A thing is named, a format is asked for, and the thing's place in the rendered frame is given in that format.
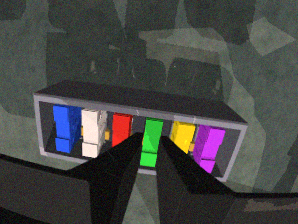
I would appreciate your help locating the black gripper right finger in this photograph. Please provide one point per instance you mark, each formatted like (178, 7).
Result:
(187, 194)

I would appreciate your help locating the green automotive fuse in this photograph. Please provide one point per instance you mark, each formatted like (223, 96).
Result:
(153, 129)

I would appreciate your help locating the red fuse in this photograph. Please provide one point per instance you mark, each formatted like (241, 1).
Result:
(121, 127)

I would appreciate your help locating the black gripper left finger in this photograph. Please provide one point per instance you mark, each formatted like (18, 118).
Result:
(95, 192)

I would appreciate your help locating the yellow fuse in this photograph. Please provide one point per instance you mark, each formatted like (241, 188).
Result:
(182, 134)

